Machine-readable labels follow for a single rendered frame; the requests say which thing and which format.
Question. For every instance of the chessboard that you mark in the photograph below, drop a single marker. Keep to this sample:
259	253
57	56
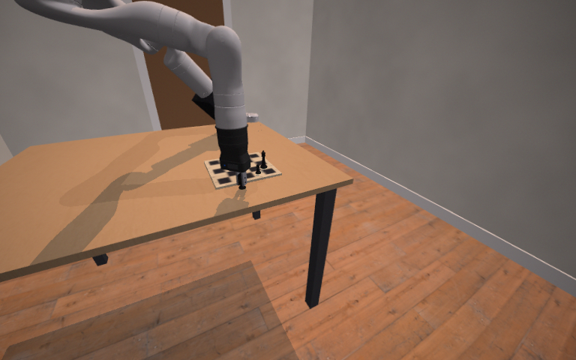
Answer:
224	178

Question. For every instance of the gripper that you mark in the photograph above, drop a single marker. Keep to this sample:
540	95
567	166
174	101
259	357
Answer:
232	137

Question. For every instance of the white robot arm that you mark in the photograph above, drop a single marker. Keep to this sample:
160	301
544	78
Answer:
160	25

